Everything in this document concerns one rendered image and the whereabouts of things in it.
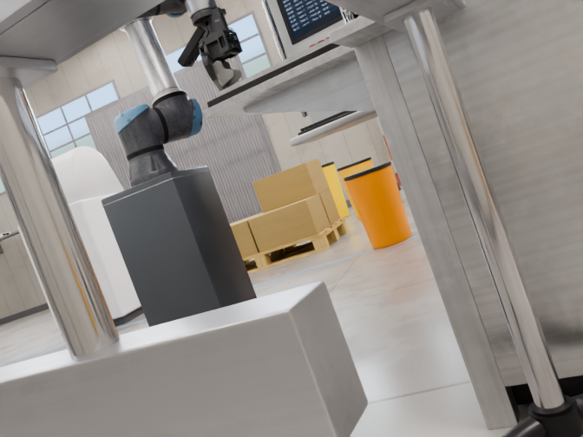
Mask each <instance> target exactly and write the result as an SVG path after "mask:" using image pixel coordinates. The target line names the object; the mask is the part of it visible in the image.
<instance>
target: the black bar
mask: <svg viewBox="0 0 583 437"><path fill-rule="evenodd" d="M339 46H341V45H337V44H334V43H330V44H327V45H325V46H323V47H322V48H320V49H317V50H315V51H313V52H311V53H310V54H307V55H304V56H302V57H300V58H298V59H297V60H295V61H293V62H290V63H287V64H286V65H284V66H282V67H280V68H277V69H275V70H273V71H272V72H270V73H268V74H265V75H262V76H260V77H259V78H257V79H255V80H253V81H251V82H248V83H246V84H244V85H242V86H240V87H238V88H236V89H234V90H232V91H230V92H228V93H225V94H223V95H221V96H219V97H217V98H215V99H213V100H211V101H209V102H207V106H208V107H209V108H210V107H212V106H214V105H216V104H218V103H220V102H222V101H225V100H227V99H229V98H231V97H233V96H235V95H237V94H240V93H242V92H244V91H246V90H247V89H249V88H252V87H255V86H257V85H259V84H260V83H262V82H265V81H267V80H269V79H272V78H273V77H275V76H277V75H280V74H282V73H284V72H286V71H288V70H290V69H292V68H295V67H297V66H298V65H300V64H303V63H305V62H308V61H309V60H311V59H313V58H315V57H318V56H320V55H322V54H324V53H326V52H328V51H330V50H332V49H335V48H337V47H339Z"/></svg>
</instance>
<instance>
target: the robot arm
mask: <svg viewBox="0 0 583 437"><path fill-rule="evenodd" d="M186 12H188V15H189V17H190V19H192V22H193V26H196V27H197V29H196V30H195V31H194V33H193V35H192V37H191V39H190V40H189V42H188V44H187V46H186V47H185V48H184V50H183V52H182V53H181V55H180V57H179V59H178V61H177V62H178V63H179V65H180V66H181V67H192V66H193V65H194V63H195V61H196V60H197V58H198V57H199V55H200V56H201V59H202V62H203V65H204V67H205V69H206V72H207V73H208V74H209V76H210V78H211V80H212V81H213V82H214V84H215V86H216V87H217V88H218V89H219V91H221V90H223V89H225V88H228V87H230V86H232V85H233V84H234V83H235V82H236V81H237V80H239V79H240V77H241V72H240V71H239V70H237V69H232V68H231V65H230V63H229V62H226V59H228V58H229V59H232V58H234V57H235V56H237V54H239V53H241V52H243V50H242V48H241V45H240V42H239V38H238V36H237V33H236V32H234V30H233V28H229V27H228V26H227V23H226V19H225V15H226V10H225V9H221V8H219V7H217V4H216V2H215V0H165V1H164V2H162V3H160V4H158V5H156V6H155V7H153V8H152V9H151V10H148V11H147V12H145V13H143V14H142V15H140V16H138V17H136V18H135V19H134V20H132V21H131V22H129V23H127V24H125V25H123V26H122V27H120V28H119V29H120V30H122V31H124V32H126V33H127V36H128V39H129V41H130V43H131V45H132V48H133V50H134V53H135V55H136V57H137V60H138V62H139V64H140V66H141V69H142V72H143V74H144V76H145V78H146V80H147V84H148V86H149V88H150V90H151V92H152V95H153V97H154V100H153V102H152V108H150V107H149V106H148V104H147V103H144V104H140V105H137V106H134V107H132V108H129V109H127V110H126V111H124V112H122V113H120V114H119V115H117V116H116V117H115V120H114V124H115V129H116V132H117V134H118V136H119V139H120V141H121V145H122V147H123V150H124V153H125V154H126V157H127V159H128V164H129V177H130V185H131V187H133V186H137V185H139V184H141V183H143V182H146V181H148V180H151V179H154V178H156V177H159V176H161V175H163V174H165V173H169V172H174V171H179V168H178V167H177V166H176V165H175V164H174V162H173V161H172V159H171V158H170V157H169V156H168V154H167V153H166V150H165V148H164V146H163V144H167V143H170V142H173V141H177V140H182V139H187V138H189V137H191V136H194V135H196V134H198V133H199V132H200V130H201V128H202V112H201V108H200V104H199V103H198V101H196V99H194V98H188V96H187V92H186V91H184V90H182V89H180V88H179V86H178V84H177V81H176V80H175V78H174V74H173V72H172V70H171V68H170V66H169V64H168V61H167V58H166V56H165V54H164V52H163V49H162V47H161V45H160V42H159V40H158V37H157V35H156V34H155V31H154V28H153V25H152V24H151V22H152V20H153V18H154V16H158V15H165V14H166V15H167V16H170V17H173V18H177V17H180V16H183V15H184V14H185V13H186ZM230 33H231V34H230Z"/></svg>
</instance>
